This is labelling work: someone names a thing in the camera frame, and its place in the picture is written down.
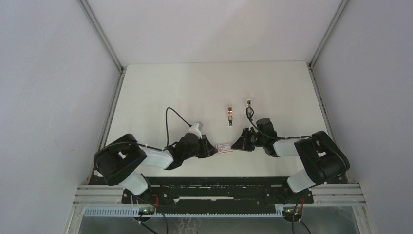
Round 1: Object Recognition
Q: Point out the red staple box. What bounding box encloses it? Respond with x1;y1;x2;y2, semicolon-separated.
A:
217;143;233;154

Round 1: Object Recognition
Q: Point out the left black camera cable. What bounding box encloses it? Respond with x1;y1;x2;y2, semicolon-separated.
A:
94;107;194;175

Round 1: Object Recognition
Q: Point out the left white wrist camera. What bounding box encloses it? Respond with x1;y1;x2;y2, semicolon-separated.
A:
188;121;203;139

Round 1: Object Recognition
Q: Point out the white slotted cable duct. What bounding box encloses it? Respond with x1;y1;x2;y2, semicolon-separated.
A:
83;207;285;218

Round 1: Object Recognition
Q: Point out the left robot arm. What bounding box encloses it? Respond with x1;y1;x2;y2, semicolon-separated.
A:
94;133;218;203

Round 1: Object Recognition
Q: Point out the black camera cable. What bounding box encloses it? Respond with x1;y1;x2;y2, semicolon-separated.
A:
94;107;194;175
245;106;351;234

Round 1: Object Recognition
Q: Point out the left aluminium frame post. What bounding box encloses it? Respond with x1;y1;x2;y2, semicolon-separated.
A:
77;0;126;181

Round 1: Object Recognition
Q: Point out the aluminium frame post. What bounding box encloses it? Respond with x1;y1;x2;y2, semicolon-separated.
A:
77;0;126;181
307;0;351;143

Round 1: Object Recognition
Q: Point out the right aluminium frame post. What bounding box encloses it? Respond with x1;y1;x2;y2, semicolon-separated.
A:
307;0;351;143

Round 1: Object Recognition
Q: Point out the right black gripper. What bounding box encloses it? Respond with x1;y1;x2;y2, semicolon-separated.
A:
231;127;266;151

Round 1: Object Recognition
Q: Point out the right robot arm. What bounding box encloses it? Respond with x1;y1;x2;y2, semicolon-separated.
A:
231;118;350;203

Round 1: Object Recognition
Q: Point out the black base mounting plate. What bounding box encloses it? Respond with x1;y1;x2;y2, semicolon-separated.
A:
121;176;314;213

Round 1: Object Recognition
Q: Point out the right black camera cable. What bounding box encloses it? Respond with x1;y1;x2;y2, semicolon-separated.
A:
245;106;351;234

